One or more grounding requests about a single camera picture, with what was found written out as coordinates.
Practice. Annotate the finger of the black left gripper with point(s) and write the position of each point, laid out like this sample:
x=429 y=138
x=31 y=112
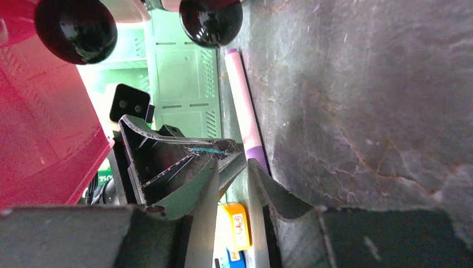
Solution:
x=178 y=159

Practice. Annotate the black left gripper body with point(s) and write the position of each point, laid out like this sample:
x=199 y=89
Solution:
x=131 y=159

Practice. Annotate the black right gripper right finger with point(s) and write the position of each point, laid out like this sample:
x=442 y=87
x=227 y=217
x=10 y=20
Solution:
x=301 y=235

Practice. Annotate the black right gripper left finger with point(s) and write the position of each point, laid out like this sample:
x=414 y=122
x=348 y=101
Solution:
x=182 y=235

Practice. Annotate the yellow eraser block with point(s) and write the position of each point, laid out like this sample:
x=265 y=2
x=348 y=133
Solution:
x=236 y=228

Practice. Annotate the green mesh file rack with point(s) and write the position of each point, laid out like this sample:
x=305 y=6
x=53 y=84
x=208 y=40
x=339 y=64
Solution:
x=158 y=58

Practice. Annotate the blue eraser block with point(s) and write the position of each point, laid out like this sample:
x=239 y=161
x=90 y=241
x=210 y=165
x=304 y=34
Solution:
x=229 y=259

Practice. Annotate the black pink drawer organizer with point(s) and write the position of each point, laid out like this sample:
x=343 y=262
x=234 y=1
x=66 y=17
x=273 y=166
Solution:
x=52 y=141

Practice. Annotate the purple white marker pen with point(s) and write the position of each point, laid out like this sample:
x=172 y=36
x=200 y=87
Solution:
x=245 y=113

